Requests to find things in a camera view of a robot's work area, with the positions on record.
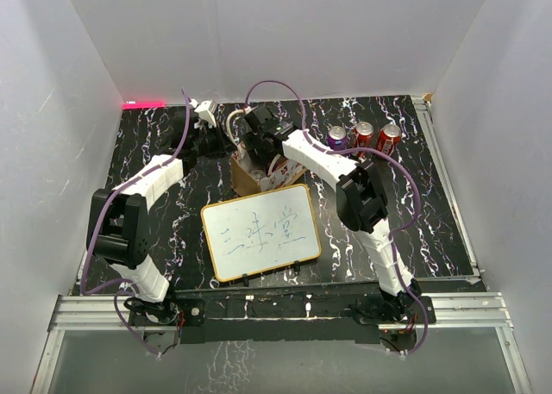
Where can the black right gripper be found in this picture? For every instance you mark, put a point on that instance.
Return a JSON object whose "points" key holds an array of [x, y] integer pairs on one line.
{"points": [[253, 142]]}

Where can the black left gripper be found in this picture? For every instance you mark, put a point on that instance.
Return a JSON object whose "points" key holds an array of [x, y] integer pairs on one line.
{"points": [[224, 148]]}

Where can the purple soda can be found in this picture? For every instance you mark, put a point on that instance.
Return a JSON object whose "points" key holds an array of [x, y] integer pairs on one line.
{"points": [[258, 174], [337, 138]]}

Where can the printed canvas tote bag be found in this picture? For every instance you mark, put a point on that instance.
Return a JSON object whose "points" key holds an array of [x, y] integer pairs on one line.
{"points": [[280, 172]]}

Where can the red cola can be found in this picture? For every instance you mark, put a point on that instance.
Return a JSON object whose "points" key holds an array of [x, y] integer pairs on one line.
{"points": [[389, 136], [362, 135]]}

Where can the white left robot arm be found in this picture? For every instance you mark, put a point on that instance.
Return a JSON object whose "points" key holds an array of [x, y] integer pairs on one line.
{"points": [[118, 227]]}

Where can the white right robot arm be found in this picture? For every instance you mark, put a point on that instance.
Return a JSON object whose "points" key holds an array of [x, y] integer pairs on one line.
{"points": [[361, 201]]}

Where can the pink tape strip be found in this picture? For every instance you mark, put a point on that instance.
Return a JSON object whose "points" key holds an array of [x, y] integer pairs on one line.
{"points": [[143, 105]]}

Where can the yellow framed whiteboard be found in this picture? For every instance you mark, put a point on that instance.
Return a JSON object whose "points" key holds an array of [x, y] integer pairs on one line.
{"points": [[251, 235]]}

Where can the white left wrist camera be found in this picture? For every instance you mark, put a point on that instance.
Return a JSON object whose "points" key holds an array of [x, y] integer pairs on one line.
{"points": [[205, 110]]}

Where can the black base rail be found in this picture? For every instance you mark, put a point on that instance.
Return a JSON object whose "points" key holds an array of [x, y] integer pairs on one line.
{"points": [[321, 312]]}

